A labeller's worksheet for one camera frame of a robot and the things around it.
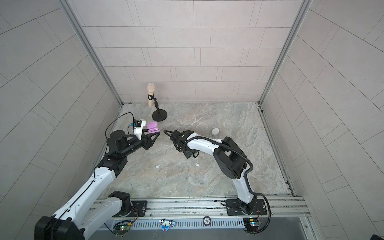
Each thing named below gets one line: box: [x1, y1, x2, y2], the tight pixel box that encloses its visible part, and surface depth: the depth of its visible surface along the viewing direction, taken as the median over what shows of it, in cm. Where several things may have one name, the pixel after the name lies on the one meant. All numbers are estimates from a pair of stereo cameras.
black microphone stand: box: [148, 92, 168, 122], surface depth 110 cm
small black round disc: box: [202, 215, 212, 227], surface depth 69 cm
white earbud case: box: [211, 128, 220, 135], surface depth 101 cm
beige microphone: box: [146, 83, 156, 108], surface depth 91 cm
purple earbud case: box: [147, 121, 160, 134], surface depth 74 cm
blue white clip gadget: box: [158, 218, 176, 232], surface depth 67 cm
